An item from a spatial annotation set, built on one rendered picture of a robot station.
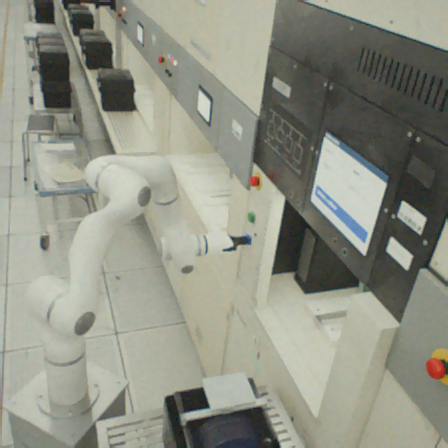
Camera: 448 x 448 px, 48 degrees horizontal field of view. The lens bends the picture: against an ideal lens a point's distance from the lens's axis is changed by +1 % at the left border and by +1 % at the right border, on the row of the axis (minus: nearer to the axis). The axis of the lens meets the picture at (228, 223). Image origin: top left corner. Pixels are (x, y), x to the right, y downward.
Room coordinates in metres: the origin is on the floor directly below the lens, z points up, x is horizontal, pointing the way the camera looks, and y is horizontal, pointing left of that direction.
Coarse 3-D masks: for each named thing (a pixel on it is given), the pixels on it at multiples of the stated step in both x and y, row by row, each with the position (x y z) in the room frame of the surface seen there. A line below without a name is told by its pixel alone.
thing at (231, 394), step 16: (208, 384) 0.91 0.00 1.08; (224, 384) 0.91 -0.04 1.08; (240, 384) 0.92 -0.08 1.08; (176, 400) 0.93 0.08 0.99; (192, 400) 0.97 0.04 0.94; (208, 400) 0.99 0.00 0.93; (224, 400) 0.86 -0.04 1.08; (240, 400) 0.87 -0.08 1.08; (256, 400) 0.87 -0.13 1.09; (176, 416) 0.95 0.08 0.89; (192, 416) 0.86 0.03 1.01; (208, 416) 0.99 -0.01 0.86; (256, 416) 0.94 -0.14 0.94; (176, 432) 0.92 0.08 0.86; (272, 432) 0.86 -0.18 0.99
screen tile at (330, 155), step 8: (328, 144) 1.24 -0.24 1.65; (328, 152) 1.24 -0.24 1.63; (336, 152) 1.20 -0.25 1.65; (328, 160) 1.23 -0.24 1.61; (336, 160) 1.20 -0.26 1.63; (320, 168) 1.25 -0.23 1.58; (336, 168) 1.19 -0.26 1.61; (320, 176) 1.25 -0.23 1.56; (328, 176) 1.21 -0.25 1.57; (344, 176) 1.15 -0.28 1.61; (328, 184) 1.21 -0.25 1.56; (336, 184) 1.17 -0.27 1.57; (344, 184) 1.14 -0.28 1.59; (336, 192) 1.17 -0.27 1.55
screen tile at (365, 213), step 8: (352, 168) 1.13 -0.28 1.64; (352, 176) 1.12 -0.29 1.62; (360, 176) 1.09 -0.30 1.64; (368, 176) 1.07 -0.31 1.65; (360, 184) 1.09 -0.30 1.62; (368, 184) 1.06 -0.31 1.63; (368, 192) 1.05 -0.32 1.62; (344, 200) 1.13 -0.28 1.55; (352, 200) 1.10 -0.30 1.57; (368, 200) 1.05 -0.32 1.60; (376, 200) 1.02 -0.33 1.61; (352, 208) 1.09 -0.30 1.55; (360, 208) 1.07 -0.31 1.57; (368, 208) 1.04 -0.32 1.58; (360, 216) 1.06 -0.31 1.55; (368, 216) 1.03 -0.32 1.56; (368, 224) 1.03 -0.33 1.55
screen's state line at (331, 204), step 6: (318, 186) 1.25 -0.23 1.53; (318, 192) 1.24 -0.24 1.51; (324, 192) 1.21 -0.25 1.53; (318, 198) 1.23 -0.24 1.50; (324, 198) 1.21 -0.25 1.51; (330, 198) 1.18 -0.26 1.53; (324, 204) 1.20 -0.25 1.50; (330, 204) 1.18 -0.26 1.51; (336, 204) 1.15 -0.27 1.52; (330, 210) 1.17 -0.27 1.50; (336, 210) 1.15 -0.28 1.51; (342, 210) 1.13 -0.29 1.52; (336, 216) 1.14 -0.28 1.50; (342, 216) 1.12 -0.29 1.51; (348, 216) 1.10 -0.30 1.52; (348, 222) 1.09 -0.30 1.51; (354, 222) 1.07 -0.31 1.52; (354, 228) 1.07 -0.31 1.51; (360, 228) 1.05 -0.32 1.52; (360, 234) 1.04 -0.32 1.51; (366, 234) 1.02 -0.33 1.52
